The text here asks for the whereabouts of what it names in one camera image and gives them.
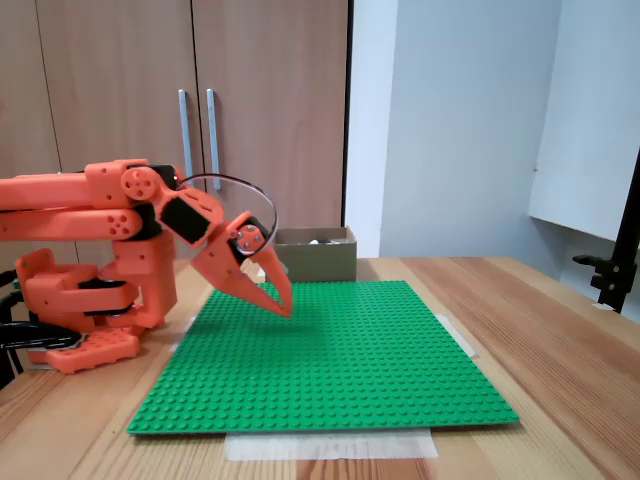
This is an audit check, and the green studded baseplate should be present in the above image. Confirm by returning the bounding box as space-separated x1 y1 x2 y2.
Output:
125 279 521 437

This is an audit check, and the black clamp stand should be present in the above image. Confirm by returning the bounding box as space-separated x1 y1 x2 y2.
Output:
572 147 640 315

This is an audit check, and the brown wooden cabinet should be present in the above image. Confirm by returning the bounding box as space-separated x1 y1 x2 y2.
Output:
0 0 354 261

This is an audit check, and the red white black servo wire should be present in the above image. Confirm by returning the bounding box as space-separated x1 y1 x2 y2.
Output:
174 172 279 254

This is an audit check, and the white board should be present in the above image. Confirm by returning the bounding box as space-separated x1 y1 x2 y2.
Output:
527 0 640 244

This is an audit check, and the black cable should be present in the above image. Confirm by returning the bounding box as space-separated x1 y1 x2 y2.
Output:
0 269 26 391

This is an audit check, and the silver cabinet handle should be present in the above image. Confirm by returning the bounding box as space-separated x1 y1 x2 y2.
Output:
178 88 195 177
206 88 222 191

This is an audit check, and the black table clamp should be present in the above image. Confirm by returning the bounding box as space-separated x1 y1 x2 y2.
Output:
0 321 85 351

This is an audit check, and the brown cardboard box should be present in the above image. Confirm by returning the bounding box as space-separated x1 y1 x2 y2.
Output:
273 225 358 284

